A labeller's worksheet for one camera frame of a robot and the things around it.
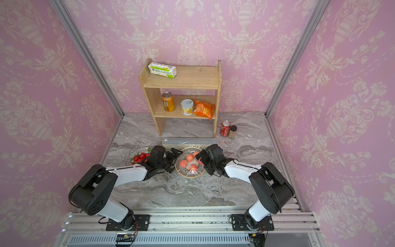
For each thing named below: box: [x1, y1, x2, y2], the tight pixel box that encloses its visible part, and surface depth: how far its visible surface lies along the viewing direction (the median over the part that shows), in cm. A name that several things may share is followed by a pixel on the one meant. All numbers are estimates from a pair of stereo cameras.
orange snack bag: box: [192, 99, 215, 120], surface depth 89 cm
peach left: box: [179, 160, 188, 169], surface depth 92 cm
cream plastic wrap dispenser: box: [161, 137, 219, 151], surface depth 99 cm
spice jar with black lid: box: [228, 125, 238, 140], surface depth 102 cm
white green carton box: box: [147, 62, 177, 79], surface depth 79 cm
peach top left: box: [185, 153, 194, 163], surface depth 94 cm
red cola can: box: [220, 119, 231, 138], surface depth 103 cm
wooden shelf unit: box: [137, 58, 223, 138], surface depth 81 cm
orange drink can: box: [161, 91, 176, 113], surface depth 89 cm
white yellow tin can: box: [181, 98, 194, 116], surface depth 91 cm
